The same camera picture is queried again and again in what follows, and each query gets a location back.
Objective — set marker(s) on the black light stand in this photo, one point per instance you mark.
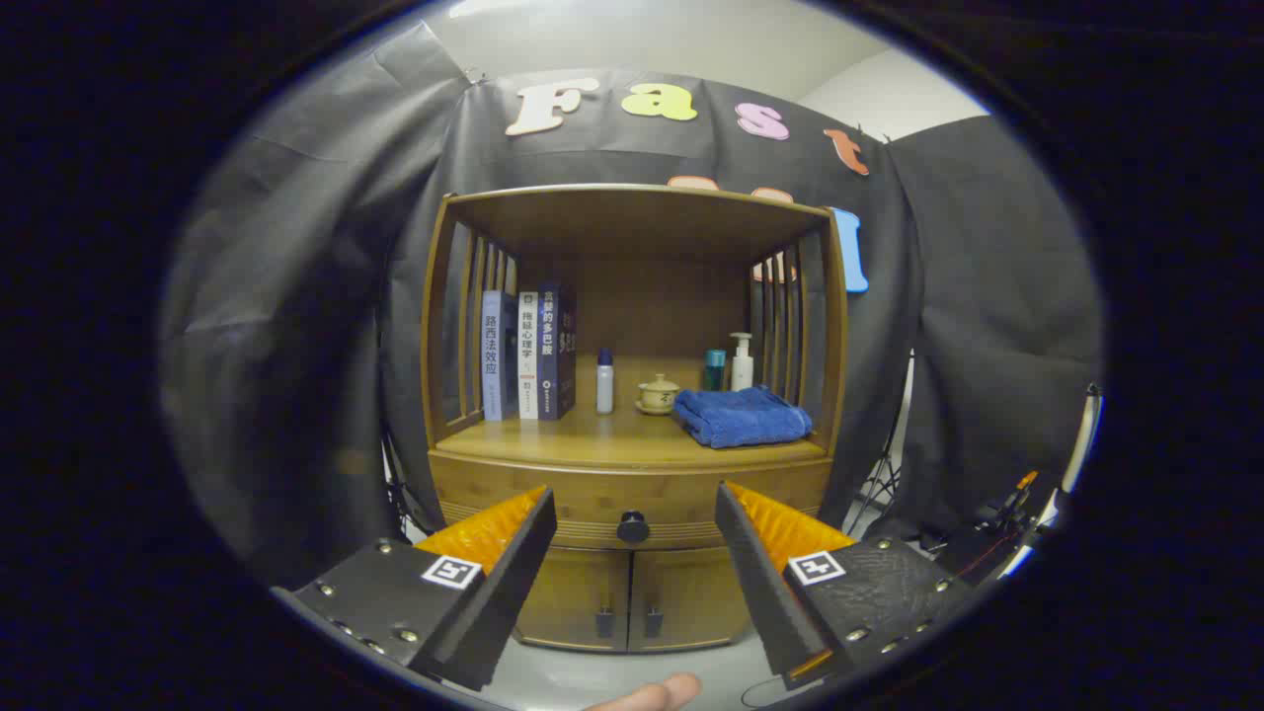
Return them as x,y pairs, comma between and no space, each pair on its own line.
875,486

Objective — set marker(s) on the black equipment with orange tip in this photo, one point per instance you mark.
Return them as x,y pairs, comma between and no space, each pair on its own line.
987,538

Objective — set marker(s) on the dark blue book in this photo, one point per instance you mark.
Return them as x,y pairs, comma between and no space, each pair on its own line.
555,351

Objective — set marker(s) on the teal bottle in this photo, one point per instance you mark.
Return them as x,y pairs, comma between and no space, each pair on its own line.
714,370

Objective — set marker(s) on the blue folded towel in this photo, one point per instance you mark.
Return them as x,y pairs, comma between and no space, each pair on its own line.
741,415

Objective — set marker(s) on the wooden countertop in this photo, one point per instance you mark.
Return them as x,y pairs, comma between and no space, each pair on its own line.
612,439

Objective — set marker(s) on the white book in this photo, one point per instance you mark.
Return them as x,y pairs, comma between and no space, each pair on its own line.
527,355

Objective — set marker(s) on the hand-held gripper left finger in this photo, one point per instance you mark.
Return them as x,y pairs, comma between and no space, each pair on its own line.
509,592

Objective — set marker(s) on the wooden drawer with black knob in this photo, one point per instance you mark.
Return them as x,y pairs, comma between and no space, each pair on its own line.
602,494

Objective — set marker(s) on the beige lidded tea cup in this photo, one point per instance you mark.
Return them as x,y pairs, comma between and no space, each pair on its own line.
658,395

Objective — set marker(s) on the white pole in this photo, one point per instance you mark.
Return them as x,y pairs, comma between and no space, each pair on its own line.
1081,444

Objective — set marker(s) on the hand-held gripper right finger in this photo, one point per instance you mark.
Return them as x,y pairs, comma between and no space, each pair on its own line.
770,592

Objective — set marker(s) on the white pump bottle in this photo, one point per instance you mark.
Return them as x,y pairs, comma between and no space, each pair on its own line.
742,370

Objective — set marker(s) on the wooden cabinet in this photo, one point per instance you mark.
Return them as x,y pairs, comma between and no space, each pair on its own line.
632,222

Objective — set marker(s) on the white bottle with blue cap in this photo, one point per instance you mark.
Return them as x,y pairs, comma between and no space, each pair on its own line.
604,385

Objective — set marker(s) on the light blue book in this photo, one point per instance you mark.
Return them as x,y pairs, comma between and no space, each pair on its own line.
492,355

